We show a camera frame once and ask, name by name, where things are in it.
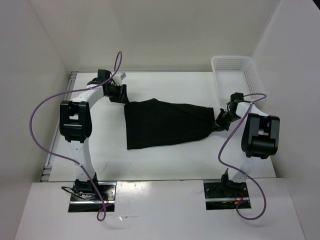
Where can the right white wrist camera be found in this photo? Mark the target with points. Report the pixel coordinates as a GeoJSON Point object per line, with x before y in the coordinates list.
{"type": "Point", "coordinates": [226, 106]}

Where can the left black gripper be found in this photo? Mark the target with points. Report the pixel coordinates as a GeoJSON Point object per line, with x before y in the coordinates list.
{"type": "Point", "coordinates": [122, 98]}

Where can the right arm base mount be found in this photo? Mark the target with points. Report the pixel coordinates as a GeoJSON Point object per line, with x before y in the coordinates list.
{"type": "Point", "coordinates": [218, 199]}

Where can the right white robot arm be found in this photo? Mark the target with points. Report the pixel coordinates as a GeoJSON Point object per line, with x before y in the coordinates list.
{"type": "Point", "coordinates": [260, 139]}

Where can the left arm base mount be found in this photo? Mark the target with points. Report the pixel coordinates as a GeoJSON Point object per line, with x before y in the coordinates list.
{"type": "Point", "coordinates": [81, 202]}

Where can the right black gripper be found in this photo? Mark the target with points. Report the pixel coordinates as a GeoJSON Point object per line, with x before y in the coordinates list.
{"type": "Point", "coordinates": [219, 123]}

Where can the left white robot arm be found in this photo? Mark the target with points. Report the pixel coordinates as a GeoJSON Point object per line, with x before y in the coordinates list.
{"type": "Point", "coordinates": [75, 124]}

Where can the white plastic basket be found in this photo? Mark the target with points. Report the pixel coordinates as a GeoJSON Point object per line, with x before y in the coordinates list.
{"type": "Point", "coordinates": [236, 74]}

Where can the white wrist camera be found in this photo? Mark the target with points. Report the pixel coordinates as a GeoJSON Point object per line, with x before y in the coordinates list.
{"type": "Point", "coordinates": [118, 78]}
{"type": "Point", "coordinates": [226, 106]}

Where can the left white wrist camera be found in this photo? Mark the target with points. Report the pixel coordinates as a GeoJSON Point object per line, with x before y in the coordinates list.
{"type": "Point", "coordinates": [118, 78]}

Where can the black shorts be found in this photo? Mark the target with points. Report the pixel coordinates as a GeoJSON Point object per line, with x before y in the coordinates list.
{"type": "Point", "coordinates": [154, 123]}

